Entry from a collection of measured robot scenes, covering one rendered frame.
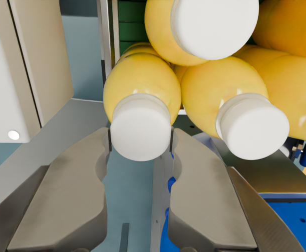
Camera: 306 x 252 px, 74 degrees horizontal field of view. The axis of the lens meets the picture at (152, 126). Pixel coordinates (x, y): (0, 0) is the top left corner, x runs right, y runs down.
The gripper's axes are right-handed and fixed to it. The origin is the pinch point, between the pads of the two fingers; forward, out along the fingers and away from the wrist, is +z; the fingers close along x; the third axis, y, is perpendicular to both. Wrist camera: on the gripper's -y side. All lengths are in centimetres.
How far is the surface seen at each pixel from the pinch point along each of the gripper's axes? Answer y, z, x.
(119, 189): 116, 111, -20
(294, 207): 16.2, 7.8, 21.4
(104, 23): -6.0, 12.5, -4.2
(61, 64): -2.5, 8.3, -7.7
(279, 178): 10.8, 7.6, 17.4
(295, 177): 10.8, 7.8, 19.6
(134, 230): 168, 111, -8
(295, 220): 16.2, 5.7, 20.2
